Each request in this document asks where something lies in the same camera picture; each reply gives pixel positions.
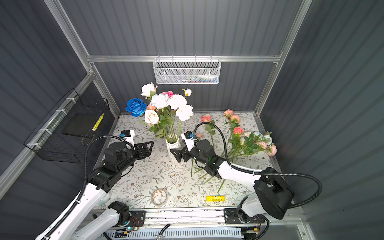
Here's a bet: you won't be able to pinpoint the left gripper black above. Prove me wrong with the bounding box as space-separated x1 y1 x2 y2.
117 140 153 176

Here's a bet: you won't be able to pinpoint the white ribbed ceramic vase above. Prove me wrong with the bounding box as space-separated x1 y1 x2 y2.
167 139 181 166

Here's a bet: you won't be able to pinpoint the pink roses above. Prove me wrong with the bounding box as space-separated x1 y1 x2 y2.
141 83 194 144

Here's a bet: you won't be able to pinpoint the blue rose stem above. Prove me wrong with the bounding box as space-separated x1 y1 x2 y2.
125 99 148 117

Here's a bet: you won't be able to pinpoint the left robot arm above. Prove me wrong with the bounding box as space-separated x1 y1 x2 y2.
36 141 154 240

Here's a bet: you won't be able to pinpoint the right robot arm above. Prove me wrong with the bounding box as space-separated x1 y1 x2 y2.
170 140 294 223

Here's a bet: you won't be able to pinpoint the bunch of artificial flowers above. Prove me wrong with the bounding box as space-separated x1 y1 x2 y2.
193 109 278 194

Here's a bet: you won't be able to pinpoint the small pink bud stem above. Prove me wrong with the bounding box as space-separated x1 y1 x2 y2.
190 134 203 173

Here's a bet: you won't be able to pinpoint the yellow marker pen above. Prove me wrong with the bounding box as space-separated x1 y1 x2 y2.
92 114 104 132

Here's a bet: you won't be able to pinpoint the floral table mat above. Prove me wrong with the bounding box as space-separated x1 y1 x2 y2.
94 113 254 210

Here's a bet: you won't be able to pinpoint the single pink rose on mat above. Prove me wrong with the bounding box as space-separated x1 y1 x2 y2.
201 114 216 148

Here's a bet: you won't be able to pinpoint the clear tape roll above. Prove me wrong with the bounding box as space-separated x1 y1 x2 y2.
151 188 168 207

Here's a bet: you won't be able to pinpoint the black notebook in basket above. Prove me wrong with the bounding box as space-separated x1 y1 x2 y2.
62 114 96 138

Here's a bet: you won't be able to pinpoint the yellow label tag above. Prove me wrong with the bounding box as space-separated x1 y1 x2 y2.
206 196 226 202

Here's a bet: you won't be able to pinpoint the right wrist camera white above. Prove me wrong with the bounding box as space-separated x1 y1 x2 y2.
181 131 198 152

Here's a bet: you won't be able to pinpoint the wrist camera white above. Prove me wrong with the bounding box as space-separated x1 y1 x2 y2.
181 131 198 152
120 130 135 149

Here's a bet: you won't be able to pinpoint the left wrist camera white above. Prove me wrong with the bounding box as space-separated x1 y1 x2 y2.
120 130 135 149

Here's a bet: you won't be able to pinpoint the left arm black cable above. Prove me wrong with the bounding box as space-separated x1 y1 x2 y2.
41 134 136 240

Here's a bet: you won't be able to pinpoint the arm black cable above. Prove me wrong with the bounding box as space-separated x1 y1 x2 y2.
41 134 136 240
193 121 323 209

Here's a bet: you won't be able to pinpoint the black wire wall basket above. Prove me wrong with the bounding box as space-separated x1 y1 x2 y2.
24 91 111 164

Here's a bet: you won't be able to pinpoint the white wire wall basket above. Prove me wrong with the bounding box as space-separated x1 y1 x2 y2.
153 58 222 85

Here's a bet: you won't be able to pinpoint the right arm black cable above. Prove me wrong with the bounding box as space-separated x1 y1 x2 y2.
193 121 323 209

